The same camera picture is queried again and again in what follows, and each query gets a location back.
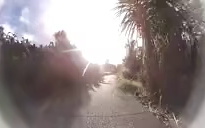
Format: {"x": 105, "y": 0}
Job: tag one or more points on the grass strip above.
{"x": 130, "y": 85}

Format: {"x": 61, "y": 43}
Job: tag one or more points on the dark green hedge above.
{"x": 46, "y": 76}

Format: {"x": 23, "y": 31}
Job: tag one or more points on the dry leaf litter strip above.
{"x": 156, "y": 108}

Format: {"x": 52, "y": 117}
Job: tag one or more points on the tall flax bushes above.
{"x": 176, "y": 66}

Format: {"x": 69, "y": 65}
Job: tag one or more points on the grey concrete path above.
{"x": 113, "y": 110}

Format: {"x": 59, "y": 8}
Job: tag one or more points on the palm-like tree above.
{"x": 146, "y": 40}

